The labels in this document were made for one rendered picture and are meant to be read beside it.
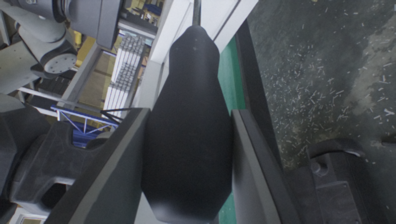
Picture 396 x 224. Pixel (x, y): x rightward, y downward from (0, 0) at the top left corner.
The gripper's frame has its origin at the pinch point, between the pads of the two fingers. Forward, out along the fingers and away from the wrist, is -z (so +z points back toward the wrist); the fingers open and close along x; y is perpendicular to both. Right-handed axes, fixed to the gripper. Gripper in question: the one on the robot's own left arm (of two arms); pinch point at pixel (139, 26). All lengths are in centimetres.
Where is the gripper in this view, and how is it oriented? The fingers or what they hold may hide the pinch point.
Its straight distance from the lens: 38.2
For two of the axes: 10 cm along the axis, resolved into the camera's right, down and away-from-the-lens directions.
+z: -8.9, -3.0, -3.4
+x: 4.5, -5.4, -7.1
